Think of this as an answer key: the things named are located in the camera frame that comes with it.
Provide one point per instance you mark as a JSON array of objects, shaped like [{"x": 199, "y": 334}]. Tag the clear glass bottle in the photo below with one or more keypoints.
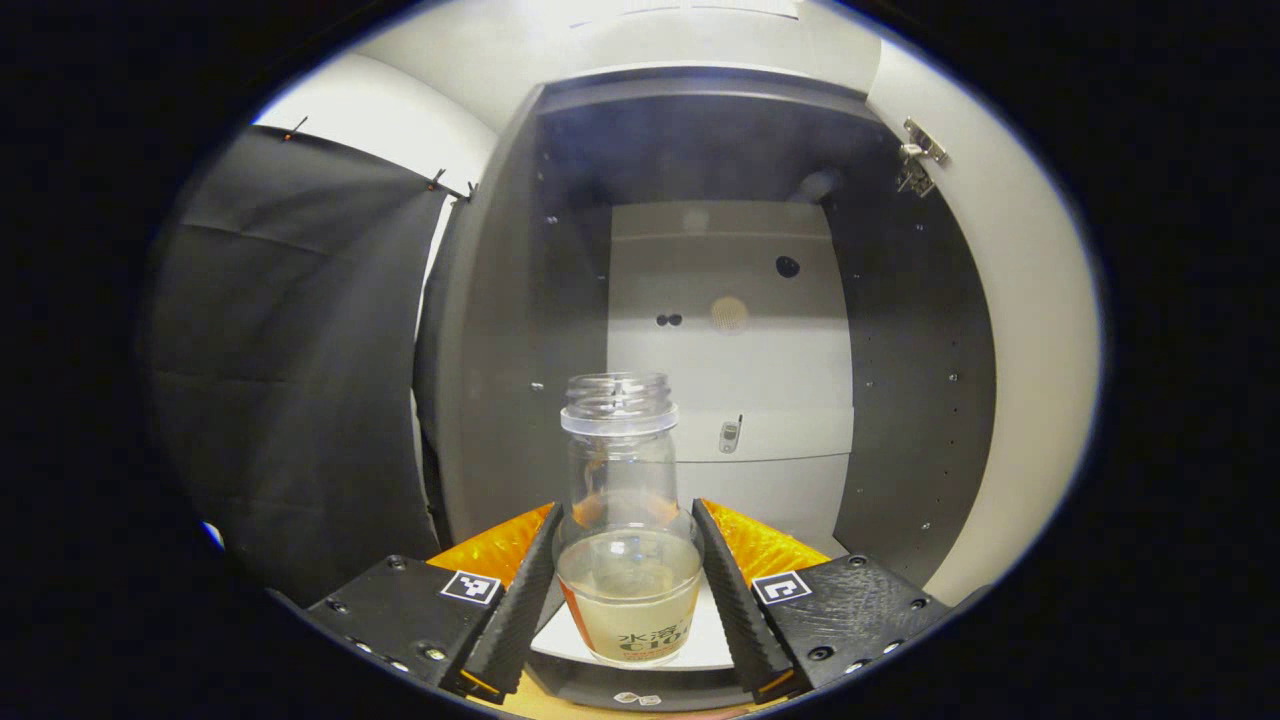
[{"x": 625, "y": 590}]

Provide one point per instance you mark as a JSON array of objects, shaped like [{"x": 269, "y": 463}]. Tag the black backdrop cloth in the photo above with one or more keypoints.
[{"x": 300, "y": 350}]

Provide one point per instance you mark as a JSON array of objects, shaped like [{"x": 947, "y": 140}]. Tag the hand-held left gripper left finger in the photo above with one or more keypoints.
[{"x": 525, "y": 610}]

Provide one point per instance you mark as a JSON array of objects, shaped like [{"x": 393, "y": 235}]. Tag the metal door hinge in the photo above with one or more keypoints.
[{"x": 918, "y": 165}]

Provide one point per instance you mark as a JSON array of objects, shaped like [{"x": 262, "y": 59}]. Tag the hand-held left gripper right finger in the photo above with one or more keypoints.
[{"x": 735, "y": 600}]

